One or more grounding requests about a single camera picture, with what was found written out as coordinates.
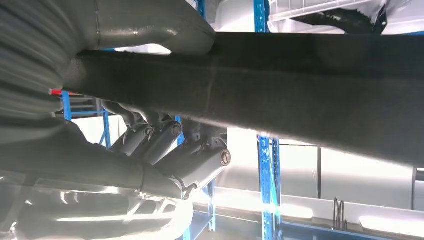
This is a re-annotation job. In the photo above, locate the red barrier belt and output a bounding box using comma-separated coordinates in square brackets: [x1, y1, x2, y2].
[49, 88, 73, 98]

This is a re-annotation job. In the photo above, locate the white plastic bin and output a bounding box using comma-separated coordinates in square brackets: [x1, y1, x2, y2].
[267, 0, 424, 36]

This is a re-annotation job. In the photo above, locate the blue steel shelf rack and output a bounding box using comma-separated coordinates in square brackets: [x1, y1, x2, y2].
[61, 0, 424, 240]

